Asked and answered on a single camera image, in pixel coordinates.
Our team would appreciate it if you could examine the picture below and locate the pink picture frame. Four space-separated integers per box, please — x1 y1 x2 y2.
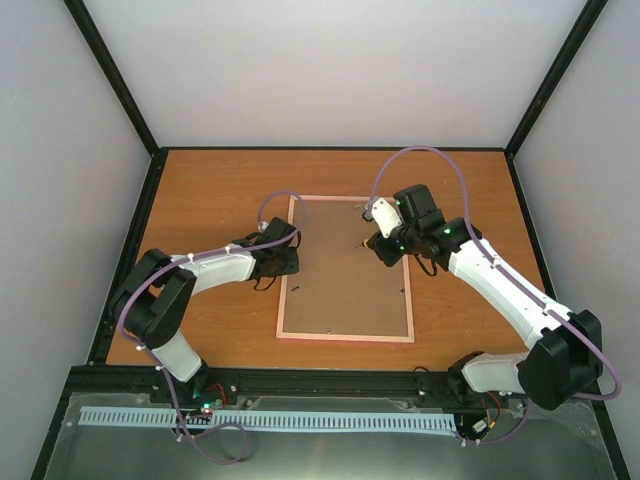
276 195 415 344

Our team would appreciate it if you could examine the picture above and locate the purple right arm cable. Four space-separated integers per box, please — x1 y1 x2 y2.
367 144 624 446

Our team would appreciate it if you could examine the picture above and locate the black enclosure post right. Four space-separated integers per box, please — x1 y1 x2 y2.
504 0 608 161

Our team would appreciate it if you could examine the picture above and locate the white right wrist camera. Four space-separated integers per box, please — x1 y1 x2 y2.
362 197 403 239

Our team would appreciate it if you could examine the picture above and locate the black enclosure post left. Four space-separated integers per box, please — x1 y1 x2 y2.
63 0 160 157

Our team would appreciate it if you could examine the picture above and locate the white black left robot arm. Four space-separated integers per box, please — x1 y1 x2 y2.
108 217 302 403

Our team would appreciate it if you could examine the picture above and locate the metal base plate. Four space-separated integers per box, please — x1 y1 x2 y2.
33 394 628 479

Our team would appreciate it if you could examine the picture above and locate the black enclosure post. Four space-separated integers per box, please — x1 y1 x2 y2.
504 0 608 161
63 0 160 157

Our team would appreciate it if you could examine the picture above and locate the right connector with wires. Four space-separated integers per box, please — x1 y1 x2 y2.
465 391 506 443

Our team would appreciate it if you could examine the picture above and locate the left controller board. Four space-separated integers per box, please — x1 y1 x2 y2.
181 383 228 425

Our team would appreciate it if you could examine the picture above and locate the light blue cable duct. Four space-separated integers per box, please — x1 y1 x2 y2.
77 406 456 436

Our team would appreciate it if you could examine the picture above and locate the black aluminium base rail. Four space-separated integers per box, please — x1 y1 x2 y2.
63 365 481 412

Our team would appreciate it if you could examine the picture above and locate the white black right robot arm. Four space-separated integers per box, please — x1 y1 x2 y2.
363 184 604 410

